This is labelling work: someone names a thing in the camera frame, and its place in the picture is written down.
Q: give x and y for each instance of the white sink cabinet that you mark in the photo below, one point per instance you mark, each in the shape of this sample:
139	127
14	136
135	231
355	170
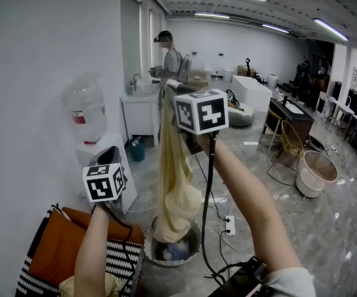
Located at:
138	116

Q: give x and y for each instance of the white office desk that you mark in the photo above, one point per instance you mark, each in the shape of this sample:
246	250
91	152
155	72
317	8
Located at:
342	110

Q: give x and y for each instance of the person's light grey shirt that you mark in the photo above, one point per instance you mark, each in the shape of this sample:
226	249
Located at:
289	283

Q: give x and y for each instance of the white water dispenser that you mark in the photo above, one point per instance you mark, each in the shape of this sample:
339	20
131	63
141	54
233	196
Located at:
130	190

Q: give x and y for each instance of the person's left forearm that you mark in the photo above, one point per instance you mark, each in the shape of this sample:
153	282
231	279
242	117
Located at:
91	258

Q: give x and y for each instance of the round white pink pod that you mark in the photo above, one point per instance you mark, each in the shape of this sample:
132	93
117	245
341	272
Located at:
308	184

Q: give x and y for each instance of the cream garment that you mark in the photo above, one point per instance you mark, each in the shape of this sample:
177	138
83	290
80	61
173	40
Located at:
172	166
70	288

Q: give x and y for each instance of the chrome faucet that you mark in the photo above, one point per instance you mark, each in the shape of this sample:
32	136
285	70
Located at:
134	82

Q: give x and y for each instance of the zebra striped cushion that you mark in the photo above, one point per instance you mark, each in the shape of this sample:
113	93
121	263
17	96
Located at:
235	99

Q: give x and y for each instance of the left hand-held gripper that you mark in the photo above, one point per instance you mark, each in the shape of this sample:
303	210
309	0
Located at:
104	182

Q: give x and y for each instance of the woven grey white laundry basket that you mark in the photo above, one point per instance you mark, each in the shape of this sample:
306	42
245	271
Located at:
193	237

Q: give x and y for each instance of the white rectangular block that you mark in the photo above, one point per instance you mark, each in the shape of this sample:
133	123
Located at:
255	94

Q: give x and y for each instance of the dark vanity cabinet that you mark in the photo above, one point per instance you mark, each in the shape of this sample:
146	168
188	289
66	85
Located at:
292	125

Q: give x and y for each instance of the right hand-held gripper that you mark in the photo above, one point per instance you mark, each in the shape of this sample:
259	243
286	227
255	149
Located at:
201	111

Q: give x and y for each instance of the grey beanbag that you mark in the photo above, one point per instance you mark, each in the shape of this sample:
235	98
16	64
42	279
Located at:
241	117

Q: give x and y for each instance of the black white patterned sofa cover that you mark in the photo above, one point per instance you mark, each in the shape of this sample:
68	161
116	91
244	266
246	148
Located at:
119	258

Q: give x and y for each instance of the clear water bottle red label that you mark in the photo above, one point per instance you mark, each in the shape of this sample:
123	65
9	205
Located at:
85	110

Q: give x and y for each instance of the cardboard box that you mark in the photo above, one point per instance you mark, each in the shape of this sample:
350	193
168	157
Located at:
200	79

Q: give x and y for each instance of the wooden frame chair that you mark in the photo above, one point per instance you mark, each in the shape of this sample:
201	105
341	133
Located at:
272	119

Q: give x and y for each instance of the orange sofa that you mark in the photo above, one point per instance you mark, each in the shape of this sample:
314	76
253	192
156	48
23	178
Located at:
125	232

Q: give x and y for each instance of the teal waste bin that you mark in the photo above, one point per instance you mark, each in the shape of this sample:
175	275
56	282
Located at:
138	153

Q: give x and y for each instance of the person's right forearm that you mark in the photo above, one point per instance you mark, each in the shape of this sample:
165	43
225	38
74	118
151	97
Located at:
246	203

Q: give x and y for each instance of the white cylindrical bin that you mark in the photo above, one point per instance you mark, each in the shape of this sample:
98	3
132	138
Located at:
228	75
273	80

